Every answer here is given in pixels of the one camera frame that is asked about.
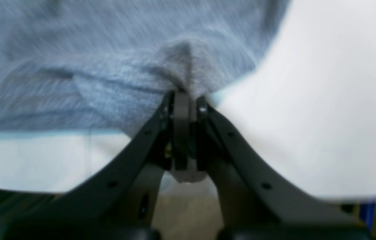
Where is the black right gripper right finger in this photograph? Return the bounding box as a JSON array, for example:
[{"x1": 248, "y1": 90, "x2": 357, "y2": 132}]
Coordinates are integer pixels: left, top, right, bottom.
[{"x1": 196, "y1": 97, "x2": 371, "y2": 240}]

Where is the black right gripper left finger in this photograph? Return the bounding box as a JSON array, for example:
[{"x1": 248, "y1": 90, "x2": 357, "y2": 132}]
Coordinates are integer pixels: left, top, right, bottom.
[{"x1": 5, "y1": 92, "x2": 175, "y2": 240}]

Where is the grey t-shirt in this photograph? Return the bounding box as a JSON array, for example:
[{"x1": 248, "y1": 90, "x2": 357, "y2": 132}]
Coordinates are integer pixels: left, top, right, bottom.
[{"x1": 0, "y1": 0, "x2": 290, "y2": 137}]

